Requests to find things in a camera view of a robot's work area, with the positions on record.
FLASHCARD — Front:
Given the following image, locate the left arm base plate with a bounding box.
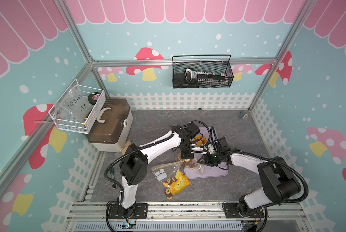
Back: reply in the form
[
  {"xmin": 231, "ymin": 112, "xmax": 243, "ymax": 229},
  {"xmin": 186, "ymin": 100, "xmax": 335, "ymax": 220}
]
[{"xmin": 106, "ymin": 202, "xmax": 148, "ymax": 219}]

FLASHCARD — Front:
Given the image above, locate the black mesh wall basket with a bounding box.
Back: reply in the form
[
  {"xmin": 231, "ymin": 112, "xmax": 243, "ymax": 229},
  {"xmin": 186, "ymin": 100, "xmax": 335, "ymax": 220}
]
[{"xmin": 172, "ymin": 55, "xmax": 234, "ymax": 89}]

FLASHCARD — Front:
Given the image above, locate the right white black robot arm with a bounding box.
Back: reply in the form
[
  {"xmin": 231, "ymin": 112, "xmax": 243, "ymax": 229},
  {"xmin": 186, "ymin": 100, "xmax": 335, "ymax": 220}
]
[{"xmin": 203, "ymin": 127, "xmax": 309, "ymax": 218}]

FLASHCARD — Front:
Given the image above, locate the white wire wall basket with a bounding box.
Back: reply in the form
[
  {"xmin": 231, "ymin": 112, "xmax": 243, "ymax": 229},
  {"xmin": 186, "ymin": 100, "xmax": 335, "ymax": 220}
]
[{"xmin": 49, "ymin": 79, "xmax": 106, "ymax": 134}]

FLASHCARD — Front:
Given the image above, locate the lilac plastic tray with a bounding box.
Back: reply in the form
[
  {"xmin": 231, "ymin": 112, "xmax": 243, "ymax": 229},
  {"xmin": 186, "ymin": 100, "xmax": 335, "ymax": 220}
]
[{"xmin": 192, "ymin": 127, "xmax": 229, "ymax": 178}]

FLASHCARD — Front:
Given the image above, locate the brown lidded storage box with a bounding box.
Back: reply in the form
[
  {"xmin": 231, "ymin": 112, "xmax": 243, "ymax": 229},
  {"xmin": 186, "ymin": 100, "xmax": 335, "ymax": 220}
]
[{"xmin": 86, "ymin": 98, "xmax": 133, "ymax": 152}]

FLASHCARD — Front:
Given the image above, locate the clear labelled plastic bag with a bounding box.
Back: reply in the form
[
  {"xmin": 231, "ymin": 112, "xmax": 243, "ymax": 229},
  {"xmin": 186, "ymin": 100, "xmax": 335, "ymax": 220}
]
[{"xmin": 59, "ymin": 87, "xmax": 91, "ymax": 122}]

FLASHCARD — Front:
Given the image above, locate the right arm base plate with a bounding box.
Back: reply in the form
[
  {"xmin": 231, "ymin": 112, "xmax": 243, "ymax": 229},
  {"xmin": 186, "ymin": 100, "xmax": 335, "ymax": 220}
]
[{"xmin": 222, "ymin": 202, "xmax": 265, "ymax": 219}]

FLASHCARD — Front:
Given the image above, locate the green handled ratchet wrench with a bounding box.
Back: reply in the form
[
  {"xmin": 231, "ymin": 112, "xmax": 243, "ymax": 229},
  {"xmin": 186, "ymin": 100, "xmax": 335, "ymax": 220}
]
[{"xmin": 109, "ymin": 168, "xmax": 117, "ymax": 189}]

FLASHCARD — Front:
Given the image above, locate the socket wrench set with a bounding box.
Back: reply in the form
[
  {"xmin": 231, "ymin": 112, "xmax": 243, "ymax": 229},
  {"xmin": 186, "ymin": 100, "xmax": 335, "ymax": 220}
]
[{"xmin": 184, "ymin": 68, "xmax": 228, "ymax": 86}]

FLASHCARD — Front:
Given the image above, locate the aluminium front rail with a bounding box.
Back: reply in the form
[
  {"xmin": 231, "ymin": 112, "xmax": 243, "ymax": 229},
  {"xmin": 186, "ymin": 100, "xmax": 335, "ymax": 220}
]
[{"xmin": 62, "ymin": 202, "xmax": 313, "ymax": 232}]

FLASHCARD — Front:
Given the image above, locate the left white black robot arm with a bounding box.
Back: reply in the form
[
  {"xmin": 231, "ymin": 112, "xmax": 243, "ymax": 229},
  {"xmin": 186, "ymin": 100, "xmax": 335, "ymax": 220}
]
[{"xmin": 104, "ymin": 120, "xmax": 211, "ymax": 209}]

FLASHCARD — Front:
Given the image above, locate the black tape roll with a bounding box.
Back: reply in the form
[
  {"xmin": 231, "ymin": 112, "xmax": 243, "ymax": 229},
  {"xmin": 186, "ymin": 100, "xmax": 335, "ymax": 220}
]
[{"xmin": 87, "ymin": 92, "xmax": 101, "ymax": 105}]

